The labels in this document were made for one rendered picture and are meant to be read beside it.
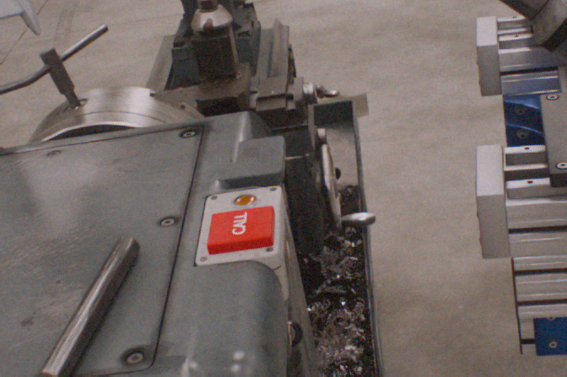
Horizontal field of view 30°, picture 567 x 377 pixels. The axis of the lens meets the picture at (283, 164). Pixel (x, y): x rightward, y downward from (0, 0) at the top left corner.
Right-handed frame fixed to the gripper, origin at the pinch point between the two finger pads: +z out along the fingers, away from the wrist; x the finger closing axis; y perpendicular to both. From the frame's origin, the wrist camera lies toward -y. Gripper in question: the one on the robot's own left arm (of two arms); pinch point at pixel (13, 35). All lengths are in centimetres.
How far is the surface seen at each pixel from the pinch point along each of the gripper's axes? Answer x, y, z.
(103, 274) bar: 45, 28, 11
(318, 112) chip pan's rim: -82, -117, 82
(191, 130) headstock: 26.3, -0.5, 14.0
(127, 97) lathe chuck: 5.0, -8.2, 14.0
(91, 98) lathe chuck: 0.9, -5.6, 12.5
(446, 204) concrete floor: -92, -163, 145
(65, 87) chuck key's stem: 0.8, -2.9, 9.2
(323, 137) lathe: -32, -71, 60
